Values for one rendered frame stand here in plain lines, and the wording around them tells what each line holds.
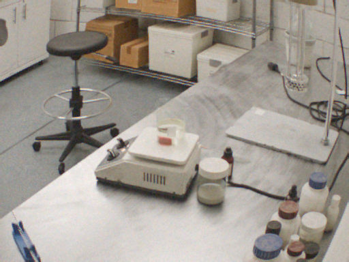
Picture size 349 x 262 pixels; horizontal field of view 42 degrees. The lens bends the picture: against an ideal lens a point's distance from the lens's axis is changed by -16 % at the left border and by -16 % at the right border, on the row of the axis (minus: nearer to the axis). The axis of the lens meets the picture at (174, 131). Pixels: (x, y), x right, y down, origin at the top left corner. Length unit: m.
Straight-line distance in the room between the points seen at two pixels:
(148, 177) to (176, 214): 0.10
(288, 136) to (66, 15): 3.35
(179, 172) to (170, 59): 2.42
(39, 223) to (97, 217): 0.13
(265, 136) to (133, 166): 0.40
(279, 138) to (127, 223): 0.51
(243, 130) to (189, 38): 2.00
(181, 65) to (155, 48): 0.22
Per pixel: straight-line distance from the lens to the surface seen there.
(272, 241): 0.75
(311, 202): 0.96
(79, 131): 2.71
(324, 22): 3.33
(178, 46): 3.35
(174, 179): 1.04
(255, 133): 1.32
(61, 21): 4.51
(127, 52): 3.57
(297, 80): 1.26
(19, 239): 0.93
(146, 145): 1.07
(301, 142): 1.31
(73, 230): 0.97
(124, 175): 1.07
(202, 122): 1.38
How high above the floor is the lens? 1.35
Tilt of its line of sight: 27 degrees down
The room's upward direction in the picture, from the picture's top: 2 degrees clockwise
